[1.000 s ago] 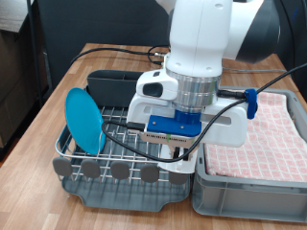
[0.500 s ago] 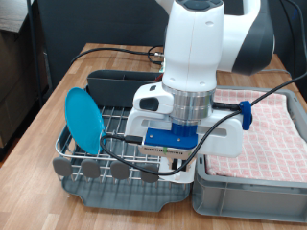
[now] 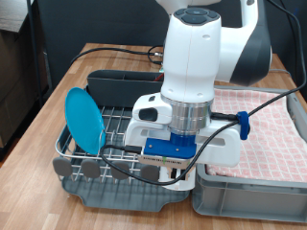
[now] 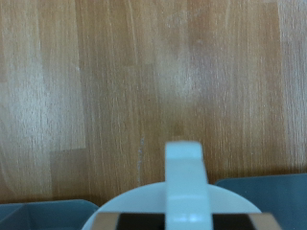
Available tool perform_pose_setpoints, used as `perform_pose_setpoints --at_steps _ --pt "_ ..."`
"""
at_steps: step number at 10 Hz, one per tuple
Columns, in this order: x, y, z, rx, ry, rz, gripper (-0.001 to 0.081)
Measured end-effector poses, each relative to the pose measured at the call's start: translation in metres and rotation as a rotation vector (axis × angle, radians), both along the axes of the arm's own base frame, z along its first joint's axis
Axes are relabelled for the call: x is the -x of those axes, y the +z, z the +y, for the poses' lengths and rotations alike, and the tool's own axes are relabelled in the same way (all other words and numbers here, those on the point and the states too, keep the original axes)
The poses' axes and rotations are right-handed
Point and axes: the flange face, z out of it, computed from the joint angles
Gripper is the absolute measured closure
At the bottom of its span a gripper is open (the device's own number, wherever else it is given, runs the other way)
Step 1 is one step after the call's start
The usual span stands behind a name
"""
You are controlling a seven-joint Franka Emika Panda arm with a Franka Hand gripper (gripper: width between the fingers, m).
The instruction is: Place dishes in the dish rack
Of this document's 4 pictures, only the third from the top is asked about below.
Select black camera cable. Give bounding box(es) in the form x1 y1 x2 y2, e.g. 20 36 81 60
98 0 307 187

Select black metal pole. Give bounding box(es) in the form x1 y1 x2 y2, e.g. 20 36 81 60
26 0 45 107

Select thick black table cable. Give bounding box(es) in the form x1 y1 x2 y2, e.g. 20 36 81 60
69 44 165 67

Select blue cable clip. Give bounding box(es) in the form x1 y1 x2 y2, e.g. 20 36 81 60
236 110 251 141

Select dark grey utensil holder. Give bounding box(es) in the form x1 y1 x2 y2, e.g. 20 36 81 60
86 69 166 109

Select metal wire dish rack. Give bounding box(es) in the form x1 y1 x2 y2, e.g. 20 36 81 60
52 84 198 186

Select grey table cable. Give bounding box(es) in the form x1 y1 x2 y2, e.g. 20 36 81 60
271 67 292 76

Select blue plastic plate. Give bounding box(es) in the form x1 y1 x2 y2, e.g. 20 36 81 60
64 86 106 156

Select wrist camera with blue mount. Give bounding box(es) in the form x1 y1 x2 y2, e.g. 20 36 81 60
137 137 198 170

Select grey plastic crate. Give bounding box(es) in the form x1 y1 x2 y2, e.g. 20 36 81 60
190 83 307 224

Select pink checked towel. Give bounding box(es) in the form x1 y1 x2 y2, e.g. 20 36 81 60
204 87 307 184

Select grey dish drying rack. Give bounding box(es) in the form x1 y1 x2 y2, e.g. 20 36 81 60
60 95 193 213

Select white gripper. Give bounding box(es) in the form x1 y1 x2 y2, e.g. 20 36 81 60
125 122 242 182

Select dark wooden cabinet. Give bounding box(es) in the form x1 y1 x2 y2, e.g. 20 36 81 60
0 0 53 151

